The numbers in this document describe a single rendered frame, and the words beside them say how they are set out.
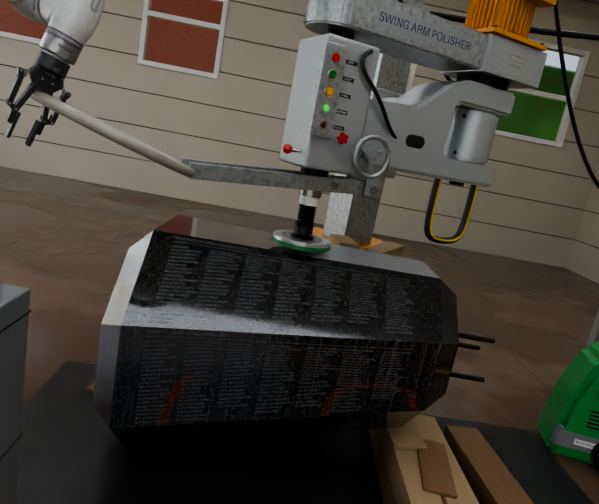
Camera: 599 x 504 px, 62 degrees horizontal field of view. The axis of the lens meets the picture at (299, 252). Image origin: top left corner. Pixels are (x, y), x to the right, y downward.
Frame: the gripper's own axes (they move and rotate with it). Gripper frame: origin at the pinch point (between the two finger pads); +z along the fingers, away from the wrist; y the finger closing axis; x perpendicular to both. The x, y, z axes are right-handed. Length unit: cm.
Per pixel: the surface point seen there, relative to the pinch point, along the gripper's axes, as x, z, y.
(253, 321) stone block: -34, 24, 73
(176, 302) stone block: -17, 29, 55
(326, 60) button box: -22, -59, 61
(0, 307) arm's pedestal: -35.5, 33.9, 1.3
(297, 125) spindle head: -12, -40, 70
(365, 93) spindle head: -26, -58, 79
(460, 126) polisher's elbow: -31, -72, 127
